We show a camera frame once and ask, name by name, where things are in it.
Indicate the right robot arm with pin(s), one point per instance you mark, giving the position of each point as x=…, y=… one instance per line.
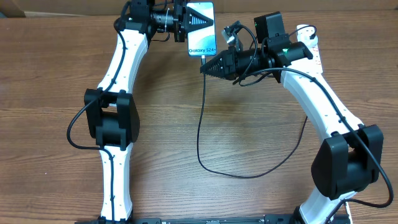
x=349, y=158

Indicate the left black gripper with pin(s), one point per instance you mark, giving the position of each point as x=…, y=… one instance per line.
x=181, y=26

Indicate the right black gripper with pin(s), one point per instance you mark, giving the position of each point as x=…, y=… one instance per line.
x=230, y=64

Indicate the white charger plug adapter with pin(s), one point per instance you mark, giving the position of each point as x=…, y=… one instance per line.
x=304, y=36

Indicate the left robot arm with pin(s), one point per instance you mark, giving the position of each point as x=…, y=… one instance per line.
x=111, y=112

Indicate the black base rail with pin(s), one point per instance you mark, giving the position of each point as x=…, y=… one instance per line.
x=205, y=221

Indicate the blue Galaxy smartphone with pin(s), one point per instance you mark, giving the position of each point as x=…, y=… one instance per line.
x=202, y=42

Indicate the white power strip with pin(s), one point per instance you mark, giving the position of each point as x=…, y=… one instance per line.
x=314, y=64

